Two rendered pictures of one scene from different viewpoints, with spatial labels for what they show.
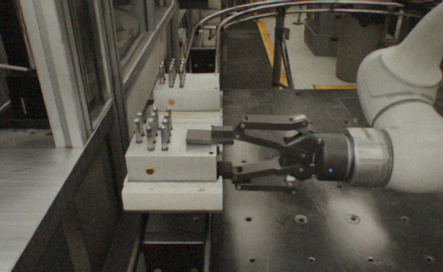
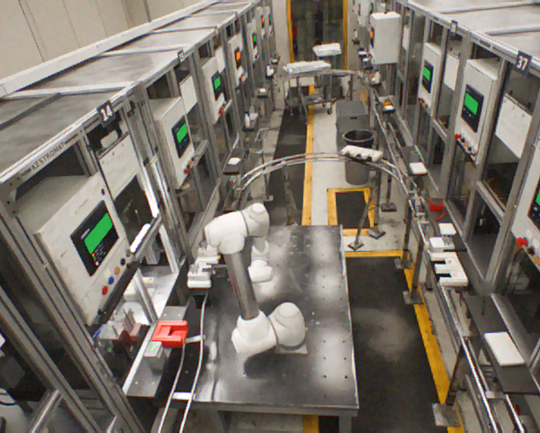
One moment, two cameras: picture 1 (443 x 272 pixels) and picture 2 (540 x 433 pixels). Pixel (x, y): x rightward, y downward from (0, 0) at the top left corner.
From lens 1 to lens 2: 188 cm
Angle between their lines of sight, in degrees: 10
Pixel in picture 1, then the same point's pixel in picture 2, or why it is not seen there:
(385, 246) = (263, 295)
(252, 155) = not seen: hidden behind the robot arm
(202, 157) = (204, 275)
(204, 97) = (212, 253)
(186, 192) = (201, 283)
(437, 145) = (257, 272)
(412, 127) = (253, 267)
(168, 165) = (196, 277)
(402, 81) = (255, 253)
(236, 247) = (222, 295)
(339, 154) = not seen: hidden behind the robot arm
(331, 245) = not seen: hidden behind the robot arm
